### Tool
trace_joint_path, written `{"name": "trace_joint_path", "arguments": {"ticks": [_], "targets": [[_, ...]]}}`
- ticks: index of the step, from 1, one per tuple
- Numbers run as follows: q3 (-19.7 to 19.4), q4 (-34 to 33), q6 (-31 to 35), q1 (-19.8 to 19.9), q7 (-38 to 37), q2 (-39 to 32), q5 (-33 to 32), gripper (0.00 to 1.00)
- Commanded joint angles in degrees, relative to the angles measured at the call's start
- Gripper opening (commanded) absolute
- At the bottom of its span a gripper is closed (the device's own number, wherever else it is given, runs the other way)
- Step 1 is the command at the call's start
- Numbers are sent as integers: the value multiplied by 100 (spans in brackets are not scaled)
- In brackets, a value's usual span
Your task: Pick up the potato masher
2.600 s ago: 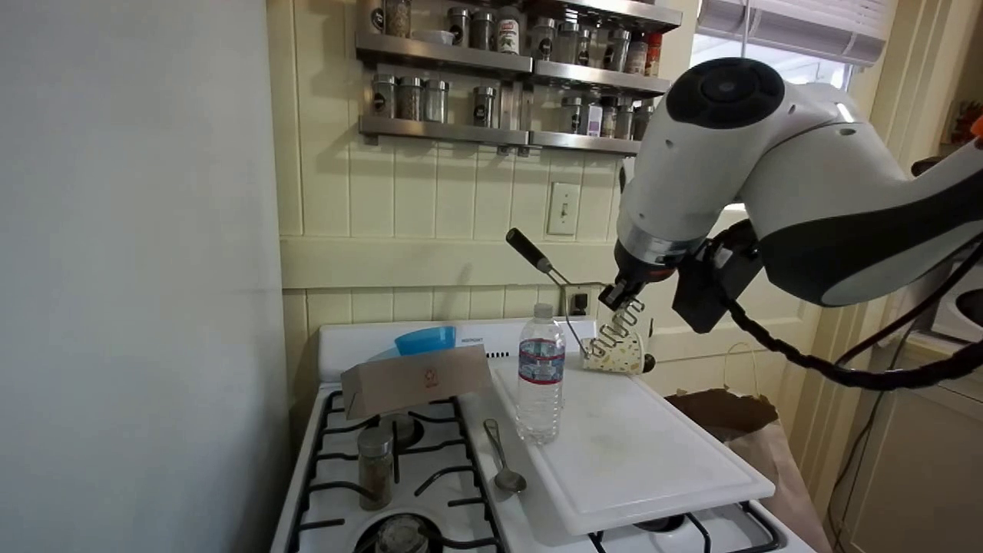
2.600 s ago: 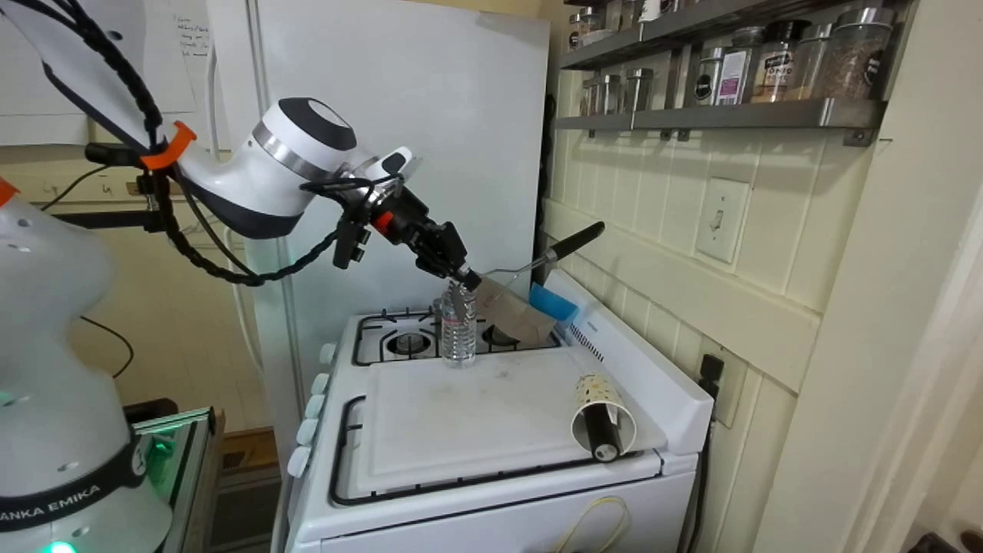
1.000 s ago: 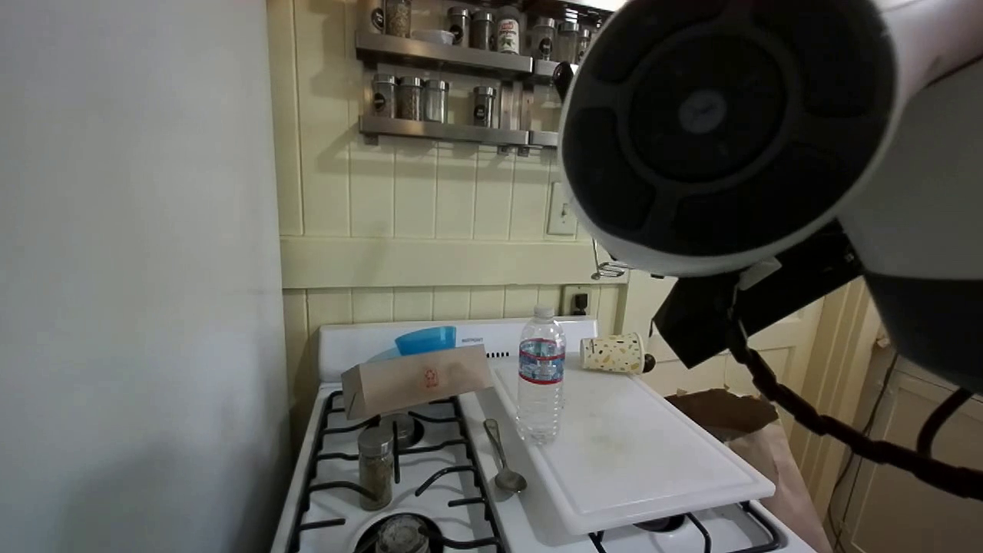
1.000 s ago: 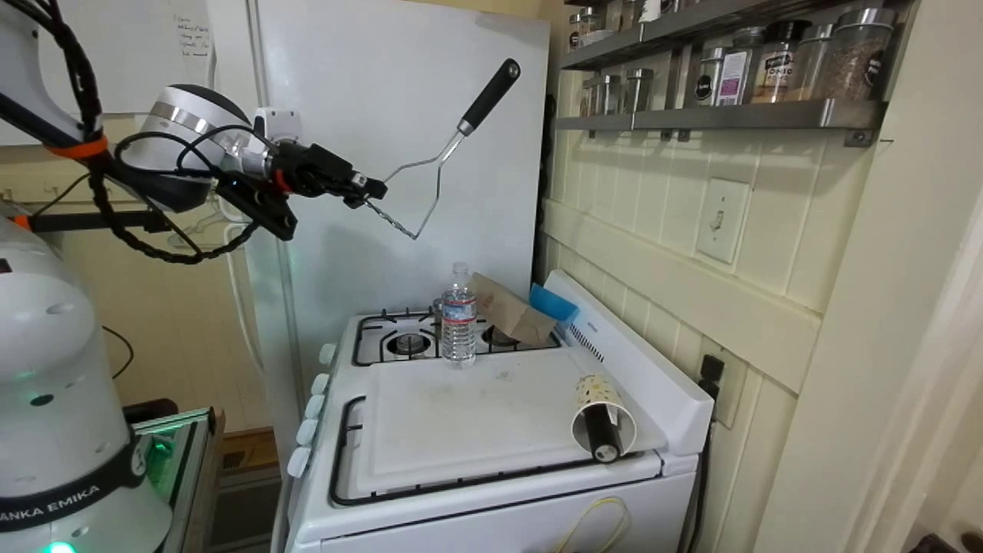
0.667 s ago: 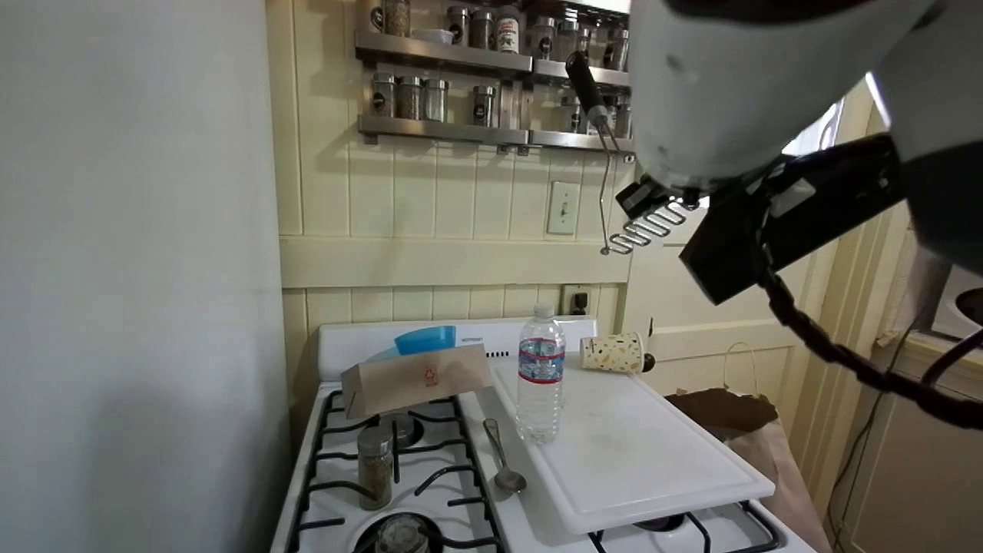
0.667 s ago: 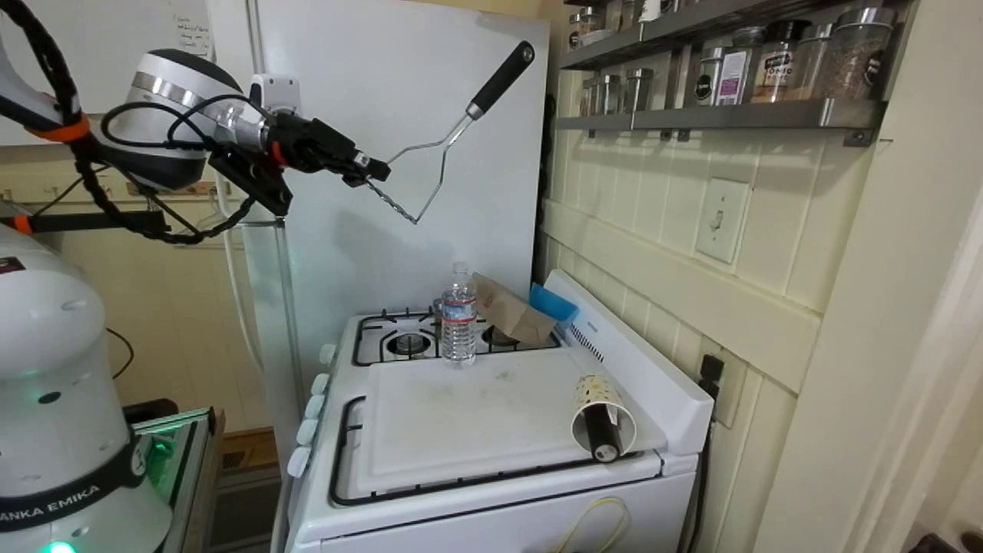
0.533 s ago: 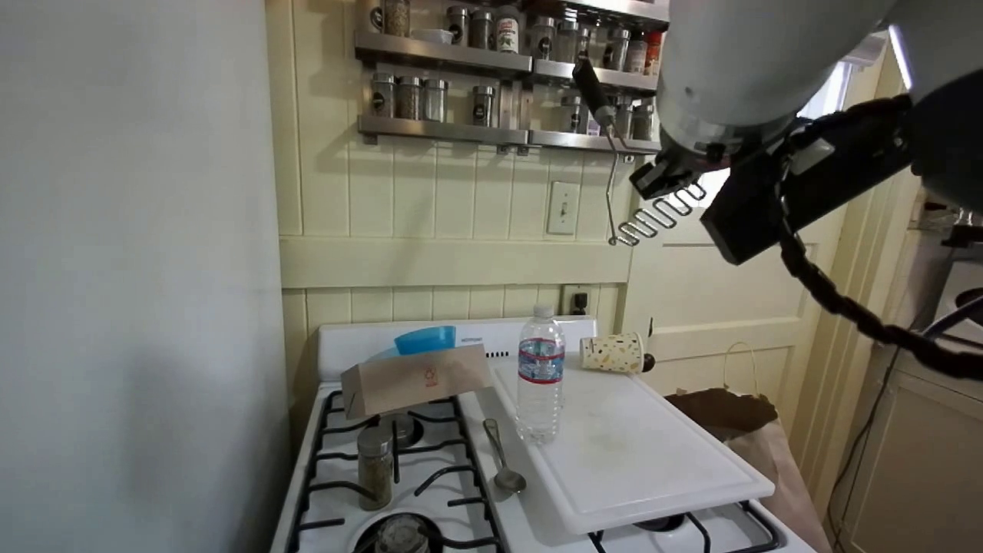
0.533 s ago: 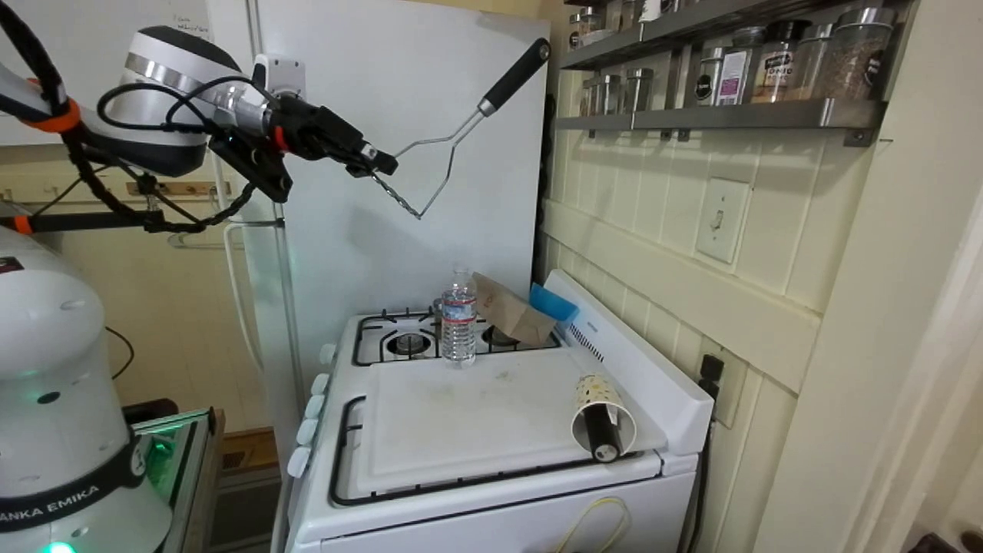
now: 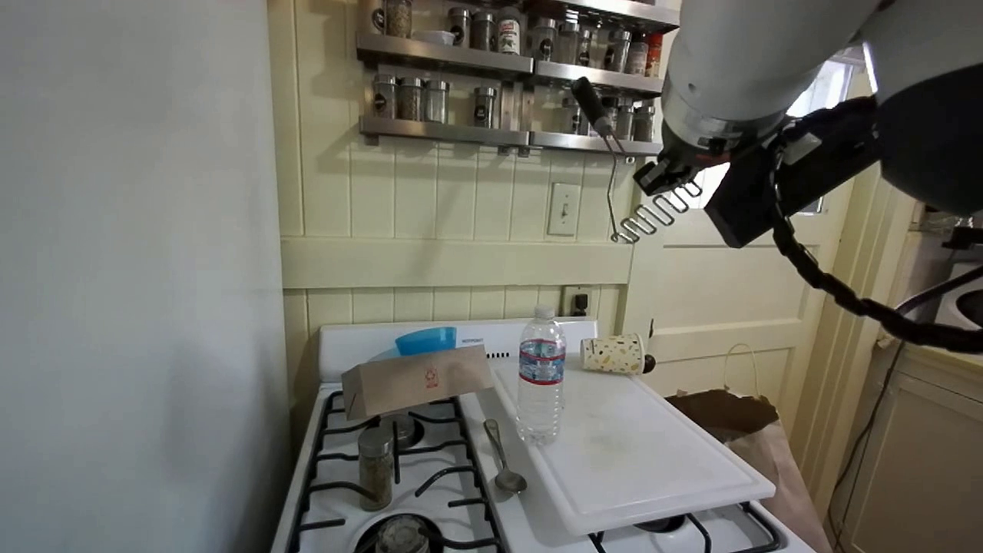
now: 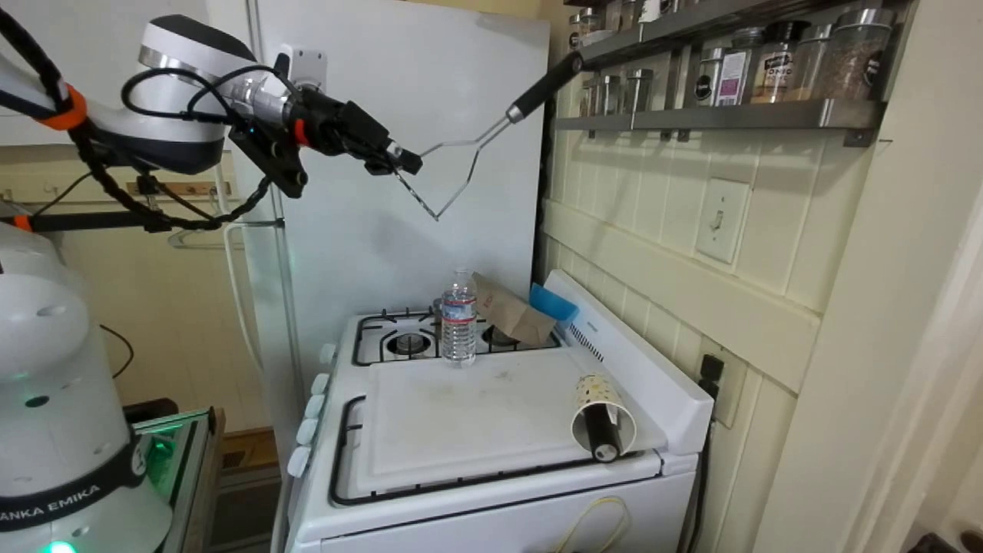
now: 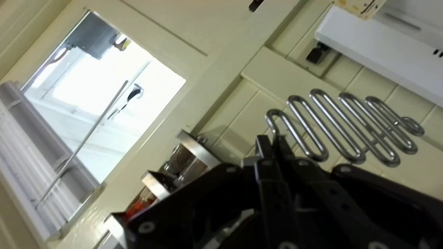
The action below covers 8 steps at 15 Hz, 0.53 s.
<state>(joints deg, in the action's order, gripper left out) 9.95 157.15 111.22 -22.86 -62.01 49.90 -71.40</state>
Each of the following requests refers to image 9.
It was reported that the speckled paper cup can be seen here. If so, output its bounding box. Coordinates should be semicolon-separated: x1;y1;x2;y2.
577;333;647;377

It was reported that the black stove grate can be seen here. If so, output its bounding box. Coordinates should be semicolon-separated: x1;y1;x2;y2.
586;500;792;553
285;386;508;553

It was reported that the cream panelled door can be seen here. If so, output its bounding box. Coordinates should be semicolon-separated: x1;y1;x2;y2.
624;173;874;411

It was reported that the metal wall spice rack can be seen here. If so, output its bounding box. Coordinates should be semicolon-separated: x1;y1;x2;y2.
352;0;684;160

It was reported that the white gas stove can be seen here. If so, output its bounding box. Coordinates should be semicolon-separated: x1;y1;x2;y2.
271;314;823;553

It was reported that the cream wall light switch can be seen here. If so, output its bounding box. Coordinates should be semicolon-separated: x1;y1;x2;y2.
544;177;583;239

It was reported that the glass pepper shaker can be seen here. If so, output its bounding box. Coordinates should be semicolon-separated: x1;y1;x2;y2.
356;411;400;512

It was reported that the white refrigerator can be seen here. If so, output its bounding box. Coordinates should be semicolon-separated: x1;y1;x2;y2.
0;0;296;553

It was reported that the cream base cabinet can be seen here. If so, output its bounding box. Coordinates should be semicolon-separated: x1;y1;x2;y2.
828;333;983;553

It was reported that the metal spoon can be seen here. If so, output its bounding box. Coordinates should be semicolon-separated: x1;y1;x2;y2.
478;414;532;504

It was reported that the white plastic cutting board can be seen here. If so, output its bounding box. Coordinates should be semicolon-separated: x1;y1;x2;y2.
488;355;779;536

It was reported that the open brown paper trash bag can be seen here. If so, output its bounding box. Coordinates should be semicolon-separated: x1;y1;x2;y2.
670;386;835;553

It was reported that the clear plastic water bottle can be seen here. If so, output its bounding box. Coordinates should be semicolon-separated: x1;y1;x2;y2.
513;314;572;448

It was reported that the glass spice jar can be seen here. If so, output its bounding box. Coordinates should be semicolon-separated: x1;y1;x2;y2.
470;82;508;133
393;73;427;126
496;5;527;58
425;77;456;126

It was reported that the metal potato masher black handle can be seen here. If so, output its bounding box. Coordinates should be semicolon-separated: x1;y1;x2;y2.
568;73;713;248

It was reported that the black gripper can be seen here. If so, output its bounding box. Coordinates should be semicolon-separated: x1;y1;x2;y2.
631;139;813;253

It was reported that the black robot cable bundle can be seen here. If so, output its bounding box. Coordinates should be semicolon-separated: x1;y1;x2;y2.
766;173;983;355

